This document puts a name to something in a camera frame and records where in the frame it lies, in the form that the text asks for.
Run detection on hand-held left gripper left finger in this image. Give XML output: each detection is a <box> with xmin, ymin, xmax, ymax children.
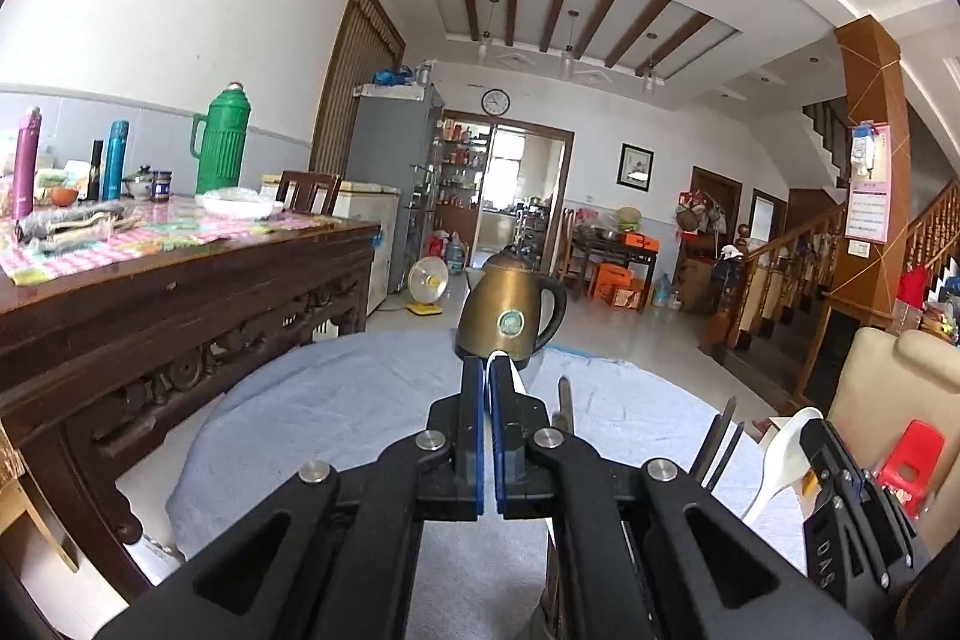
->
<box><xmin>94</xmin><ymin>355</ymin><xmax>485</xmax><ymax>640</ymax></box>

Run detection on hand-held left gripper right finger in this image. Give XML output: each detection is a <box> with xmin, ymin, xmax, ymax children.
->
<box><xmin>491</xmin><ymin>366</ymin><xmax>875</xmax><ymax>640</ymax></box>

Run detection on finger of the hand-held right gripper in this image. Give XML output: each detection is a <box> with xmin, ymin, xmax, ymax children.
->
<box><xmin>799</xmin><ymin>419</ymin><xmax>931</xmax><ymax>600</ymax></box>

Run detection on metal table knife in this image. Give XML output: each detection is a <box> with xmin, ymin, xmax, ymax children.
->
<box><xmin>553</xmin><ymin>376</ymin><xmax>578</xmax><ymax>435</ymax></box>

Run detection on white plastic spoon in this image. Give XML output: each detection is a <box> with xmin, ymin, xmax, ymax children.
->
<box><xmin>486</xmin><ymin>350</ymin><xmax>520</xmax><ymax>387</ymax></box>
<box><xmin>741</xmin><ymin>406</ymin><xmax>826</xmax><ymax>525</ymax></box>

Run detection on metal fork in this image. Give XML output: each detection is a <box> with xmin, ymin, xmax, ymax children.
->
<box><xmin>688</xmin><ymin>395</ymin><xmax>746</xmax><ymax>488</ymax></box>

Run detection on red plastic chair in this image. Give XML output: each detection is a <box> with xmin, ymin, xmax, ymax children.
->
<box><xmin>873</xmin><ymin>419</ymin><xmax>947</xmax><ymax>522</ymax></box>

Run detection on bronze electric kettle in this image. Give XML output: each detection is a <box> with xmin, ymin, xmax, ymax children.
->
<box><xmin>454</xmin><ymin>245</ymin><xmax>569</xmax><ymax>372</ymax></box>

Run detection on grey-blue round tablecloth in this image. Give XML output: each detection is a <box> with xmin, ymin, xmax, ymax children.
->
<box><xmin>165</xmin><ymin>330</ymin><xmax>815</xmax><ymax>582</ymax></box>

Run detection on beige leather armchair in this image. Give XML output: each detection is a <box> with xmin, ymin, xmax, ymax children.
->
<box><xmin>823</xmin><ymin>325</ymin><xmax>960</xmax><ymax>540</ymax></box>

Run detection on yellow fan heater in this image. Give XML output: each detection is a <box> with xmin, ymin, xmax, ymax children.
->
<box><xmin>404</xmin><ymin>255</ymin><xmax>449</xmax><ymax>317</ymax></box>

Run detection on orange cardboard boxes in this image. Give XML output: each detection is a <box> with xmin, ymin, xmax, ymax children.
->
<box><xmin>588</xmin><ymin>260</ymin><xmax>647</xmax><ymax>313</ymax></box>

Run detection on pile of colourful bags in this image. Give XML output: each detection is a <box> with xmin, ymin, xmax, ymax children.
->
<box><xmin>896</xmin><ymin>257</ymin><xmax>960</xmax><ymax>341</ymax></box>

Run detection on wooden side table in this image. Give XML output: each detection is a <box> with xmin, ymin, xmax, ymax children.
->
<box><xmin>561</xmin><ymin>215</ymin><xmax>662</xmax><ymax>305</ymax></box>

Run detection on white chest freezer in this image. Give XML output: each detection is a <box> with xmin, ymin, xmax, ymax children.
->
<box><xmin>260</xmin><ymin>175</ymin><xmax>403</xmax><ymax>316</ymax></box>

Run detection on wooden stair railing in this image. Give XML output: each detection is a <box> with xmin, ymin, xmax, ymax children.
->
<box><xmin>703</xmin><ymin>178</ymin><xmax>960</xmax><ymax>352</ymax></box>

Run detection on glass display shelf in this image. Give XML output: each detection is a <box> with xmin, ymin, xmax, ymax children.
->
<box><xmin>433</xmin><ymin>117</ymin><xmax>492</xmax><ymax>229</ymax></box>

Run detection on grey refrigerator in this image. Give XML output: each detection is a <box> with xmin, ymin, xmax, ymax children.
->
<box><xmin>343</xmin><ymin>82</ymin><xmax>446</xmax><ymax>298</ymax></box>

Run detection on dark wooden chair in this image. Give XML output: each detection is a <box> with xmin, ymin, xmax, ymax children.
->
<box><xmin>274</xmin><ymin>170</ymin><xmax>343</xmax><ymax>216</ymax></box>

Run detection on dark carved wooden table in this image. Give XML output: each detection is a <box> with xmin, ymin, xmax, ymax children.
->
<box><xmin>0</xmin><ymin>194</ymin><xmax>385</xmax><ymax>601</ymax></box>

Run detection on white bowl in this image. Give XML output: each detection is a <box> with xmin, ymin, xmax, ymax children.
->
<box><xmin>200</xmin><ymin>187</ymin><xmax>275</xmax><ymax>218</ymax></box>

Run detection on pink checkered tablecloth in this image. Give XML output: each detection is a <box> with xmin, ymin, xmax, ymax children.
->
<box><xmin>0</xmin><ymin>195</ymin><xmax>340</xmax><ymax>290</ymax></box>

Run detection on glass pendant lamp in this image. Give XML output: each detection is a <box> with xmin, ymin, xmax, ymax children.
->
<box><xmin>559</xmin><ymin>9</ymin><xmax>581</xmax><ymax>81</ymax></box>
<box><xmin>640</xmin><ymin>33</ymin><xmax>662</xmax><ymax>96</ymax></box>
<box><xmin>477</xmin><ymin>0</ymin><xmax>500</xmax><ymax>64</ymax></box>

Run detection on green thermos flask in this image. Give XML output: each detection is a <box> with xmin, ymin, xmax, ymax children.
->
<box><xmin>190</xmin><ymin>82</ymin><xmax>249</xmax><ymax>197</ymax></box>

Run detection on small lidded pot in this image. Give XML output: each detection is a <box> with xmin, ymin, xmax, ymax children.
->
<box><xmin>123</xmin><ymin>164</ymin><xmax>155</xmax><ymax>203</ymax></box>

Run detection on brown wooden pillar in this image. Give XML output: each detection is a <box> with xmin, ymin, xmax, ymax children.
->
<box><xmin>797</xmin><ymin>14</ymin><xmax>910</xmax><ymax>414</ymax></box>

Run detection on light wooden stool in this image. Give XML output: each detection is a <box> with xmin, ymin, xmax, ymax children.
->
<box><xmin>0</xmin><ymin>421</ymin><xmax>81</xmax><ymax>575</ymax></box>

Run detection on blue bottle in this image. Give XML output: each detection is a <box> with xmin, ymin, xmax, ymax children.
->
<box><xmin>102</xmin><ymin>119</ymin><xmax>131</xmax><ymax>203</ymax></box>

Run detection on plastic wrapped bundle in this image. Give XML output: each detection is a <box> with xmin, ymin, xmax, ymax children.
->
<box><xmin>13</xmin><ymin>200</ymin><xmax>145</xmax><ymax>253</ymax></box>

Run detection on purple bottle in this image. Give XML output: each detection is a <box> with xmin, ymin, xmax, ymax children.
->
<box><xmin>10</xmin><ymin>107</ymin><xmax>43</xmax><ymax>220</ymax></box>

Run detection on framed wall picture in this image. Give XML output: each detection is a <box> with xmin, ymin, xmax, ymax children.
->
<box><xmin>616</xmin><ymin>142</ymin><xmax>656</xmax><ymax>190</ymax></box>

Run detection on pink wall calendar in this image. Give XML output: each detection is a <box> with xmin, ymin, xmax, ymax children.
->
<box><xmin>843</xmin><ymin>122</ymin><xmax>894</xmax><ymax>244</ymax></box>

